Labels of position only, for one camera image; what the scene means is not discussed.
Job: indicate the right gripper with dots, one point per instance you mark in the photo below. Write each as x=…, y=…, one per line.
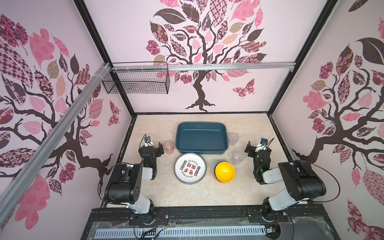
x=256, y=153

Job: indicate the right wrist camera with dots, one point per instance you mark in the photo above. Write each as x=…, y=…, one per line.
x=264, y=142

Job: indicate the teal plastic bin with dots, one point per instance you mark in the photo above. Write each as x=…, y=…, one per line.
x=202, y=138

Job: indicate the clear cup front right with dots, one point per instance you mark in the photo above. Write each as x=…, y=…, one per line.
x=237, y=157

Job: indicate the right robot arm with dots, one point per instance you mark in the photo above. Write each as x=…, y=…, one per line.
x=301, y=182

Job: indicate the white slotted cable duct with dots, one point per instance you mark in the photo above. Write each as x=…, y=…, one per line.
x=178, y=232

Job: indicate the blue bowl under yellow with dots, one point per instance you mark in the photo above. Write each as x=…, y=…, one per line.
x=216, y=174

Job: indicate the aluminium rail left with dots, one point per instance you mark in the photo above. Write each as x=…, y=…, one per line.
x=24, y=179

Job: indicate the clear cup near bin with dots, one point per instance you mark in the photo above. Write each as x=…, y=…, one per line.
x=233, y=138

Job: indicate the pink plastic cup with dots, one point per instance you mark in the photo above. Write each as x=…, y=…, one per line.
x=169, y=147

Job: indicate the black wire basket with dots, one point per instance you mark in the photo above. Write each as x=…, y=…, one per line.
x=138, y=78

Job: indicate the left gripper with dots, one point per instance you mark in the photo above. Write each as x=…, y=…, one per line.
x=151, y=151

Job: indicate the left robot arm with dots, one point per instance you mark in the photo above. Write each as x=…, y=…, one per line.
x=124, y=185

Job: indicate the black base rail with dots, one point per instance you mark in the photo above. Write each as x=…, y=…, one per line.
x=300, y=222

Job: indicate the white plate red pattern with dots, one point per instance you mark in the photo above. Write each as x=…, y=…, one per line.
x=190, y=168

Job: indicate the aluminium rail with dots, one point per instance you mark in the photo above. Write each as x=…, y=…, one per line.
x=206, y=67
x=24, y=179

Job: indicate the aluminium rail back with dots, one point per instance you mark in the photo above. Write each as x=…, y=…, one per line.
x=206, y=67

